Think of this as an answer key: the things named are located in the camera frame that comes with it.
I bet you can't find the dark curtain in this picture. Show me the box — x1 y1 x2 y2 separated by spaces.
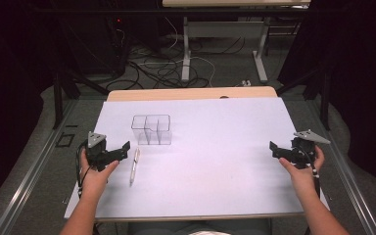
277 0 376 194
0 0 62 214

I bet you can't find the person's right hand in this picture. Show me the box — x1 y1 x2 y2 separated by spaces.
278 145 326 198

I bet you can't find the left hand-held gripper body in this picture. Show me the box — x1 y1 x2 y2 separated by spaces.
83 131 114 172

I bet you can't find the aluminium floor rail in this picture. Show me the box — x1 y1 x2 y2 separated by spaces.
0 98 80 235
306 97 376 235

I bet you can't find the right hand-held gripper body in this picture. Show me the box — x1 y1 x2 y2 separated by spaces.
287 129 332 170

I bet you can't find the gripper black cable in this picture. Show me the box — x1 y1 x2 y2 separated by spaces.
298 145 322 199
74 142 93 199

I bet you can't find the thin white hanging cable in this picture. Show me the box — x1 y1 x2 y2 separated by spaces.
164 16 179 51

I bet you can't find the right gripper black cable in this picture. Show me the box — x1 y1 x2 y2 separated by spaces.
298 145 322 199

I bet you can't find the tangle of black floor cables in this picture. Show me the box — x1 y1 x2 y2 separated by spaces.
105 34 247 91

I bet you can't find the white metal desk frame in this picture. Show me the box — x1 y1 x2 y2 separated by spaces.
162 0 311 84

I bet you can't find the white clear pen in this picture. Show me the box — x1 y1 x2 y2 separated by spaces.
129 147 142 186

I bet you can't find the clear plastic organizer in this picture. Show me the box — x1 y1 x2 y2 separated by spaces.
130 114 173 146

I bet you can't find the person's left hand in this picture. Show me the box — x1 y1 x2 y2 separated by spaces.
79 149 120 198

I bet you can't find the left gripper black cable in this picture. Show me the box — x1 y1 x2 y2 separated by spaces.
74 142 93 199

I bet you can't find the black metal stand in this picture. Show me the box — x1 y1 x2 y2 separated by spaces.
52 63 111 130
274 63 333 132

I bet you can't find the black computer tower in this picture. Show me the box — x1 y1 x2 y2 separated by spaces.
102 15 130 76

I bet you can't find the wooden table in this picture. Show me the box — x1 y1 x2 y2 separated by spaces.
94 85 305 223

